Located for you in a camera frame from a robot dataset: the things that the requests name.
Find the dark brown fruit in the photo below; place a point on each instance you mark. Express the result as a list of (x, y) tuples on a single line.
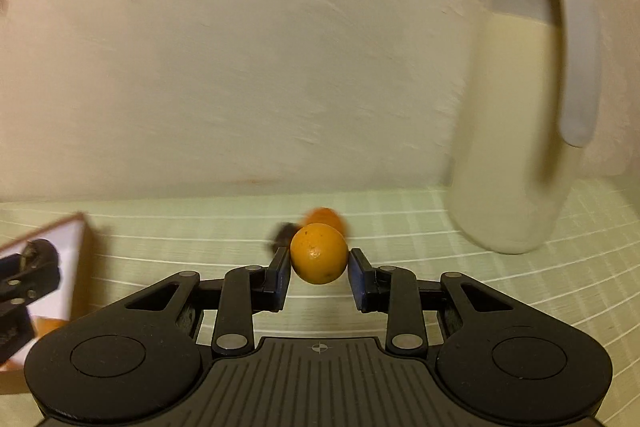
[(37, 254), (282, 238)]

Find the orange mandarin near dark fruit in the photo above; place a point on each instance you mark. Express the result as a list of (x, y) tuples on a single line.
[(326, 216)]

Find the cream thermos jug grey handle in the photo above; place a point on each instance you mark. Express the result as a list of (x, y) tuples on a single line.
[(529, 110)]

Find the brown cardboard box white inside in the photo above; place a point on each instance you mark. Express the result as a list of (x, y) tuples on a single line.
[(73, 238)]

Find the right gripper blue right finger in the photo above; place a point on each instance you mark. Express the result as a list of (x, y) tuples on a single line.
[(362, 280)]

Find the round orange mandarin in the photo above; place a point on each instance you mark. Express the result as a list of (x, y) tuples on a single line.
[(45, 325)]

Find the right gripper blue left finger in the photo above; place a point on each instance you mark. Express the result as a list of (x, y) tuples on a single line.
[(277, 277)]

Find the small round orange kumquat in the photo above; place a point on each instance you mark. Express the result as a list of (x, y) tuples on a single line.
[(319, 253)]

